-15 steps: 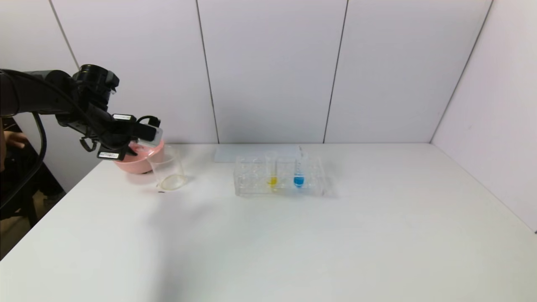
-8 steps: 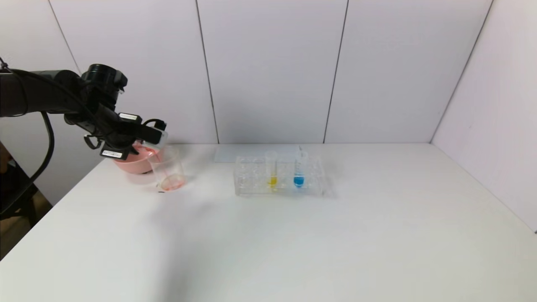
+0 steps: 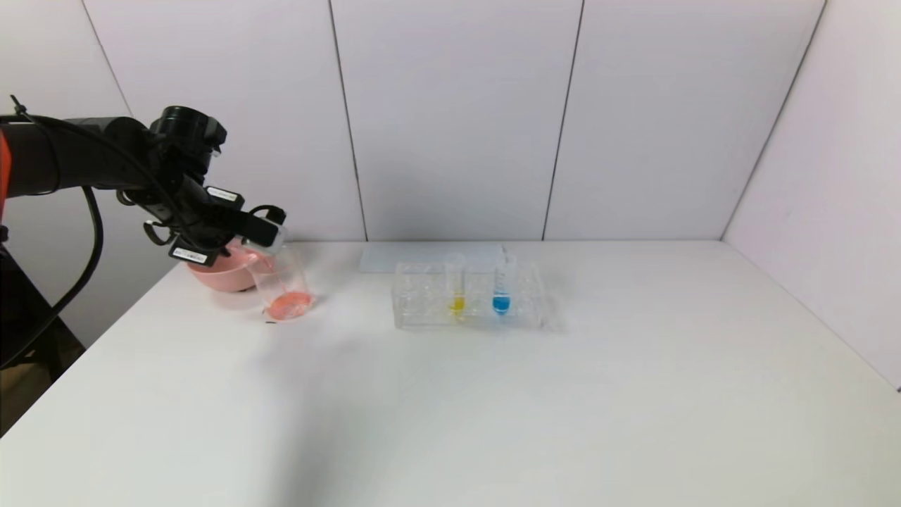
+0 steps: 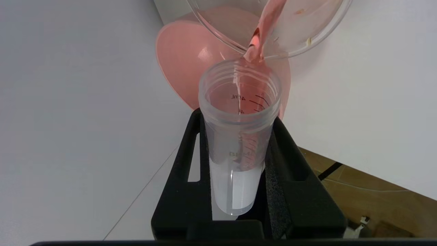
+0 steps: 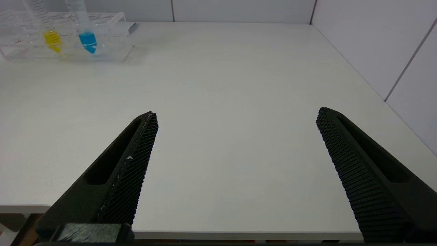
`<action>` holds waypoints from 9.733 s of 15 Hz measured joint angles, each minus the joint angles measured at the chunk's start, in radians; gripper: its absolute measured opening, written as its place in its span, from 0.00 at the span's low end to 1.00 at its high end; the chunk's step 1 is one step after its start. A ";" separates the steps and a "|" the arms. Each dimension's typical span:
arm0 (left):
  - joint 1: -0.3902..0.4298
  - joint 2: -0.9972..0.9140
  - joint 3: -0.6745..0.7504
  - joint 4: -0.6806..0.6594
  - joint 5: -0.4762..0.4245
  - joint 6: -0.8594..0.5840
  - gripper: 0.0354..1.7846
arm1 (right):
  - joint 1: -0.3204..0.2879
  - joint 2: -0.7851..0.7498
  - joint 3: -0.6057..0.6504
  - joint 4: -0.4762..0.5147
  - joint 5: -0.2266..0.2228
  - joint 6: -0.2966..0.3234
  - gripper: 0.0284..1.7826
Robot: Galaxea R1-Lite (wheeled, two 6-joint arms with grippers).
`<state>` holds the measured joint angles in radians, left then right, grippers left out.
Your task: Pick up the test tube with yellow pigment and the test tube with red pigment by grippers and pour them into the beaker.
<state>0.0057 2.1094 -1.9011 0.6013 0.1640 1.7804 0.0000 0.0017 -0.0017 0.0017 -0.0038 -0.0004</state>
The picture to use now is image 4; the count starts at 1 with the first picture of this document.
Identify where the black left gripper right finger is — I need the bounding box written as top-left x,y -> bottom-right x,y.
259,116 -> 348,240

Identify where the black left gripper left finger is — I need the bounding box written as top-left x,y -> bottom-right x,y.
151,108 -> 214,240

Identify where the test tube with red pigment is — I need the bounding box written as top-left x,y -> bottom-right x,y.
198,59 -> 282,216

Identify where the clear glass beaker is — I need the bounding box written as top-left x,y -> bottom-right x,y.
186,0 -> 353,60

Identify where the pink plastic bowl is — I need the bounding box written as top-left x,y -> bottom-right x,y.
155,6 -> 292,121

